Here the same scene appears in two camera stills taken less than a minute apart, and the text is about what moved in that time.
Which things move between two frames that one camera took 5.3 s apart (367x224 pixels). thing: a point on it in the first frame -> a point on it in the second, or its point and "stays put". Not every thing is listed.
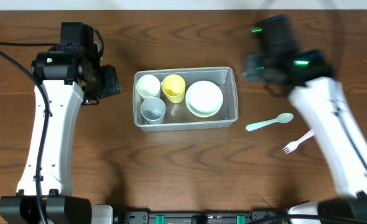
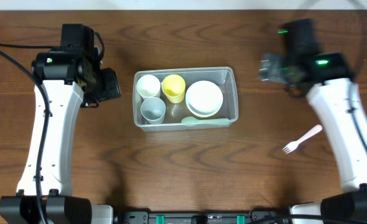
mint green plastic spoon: (284, 117) -> (190, 121)
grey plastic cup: (153, 109) stays put
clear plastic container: (185, 98) stays put
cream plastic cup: (148, 86) stays put
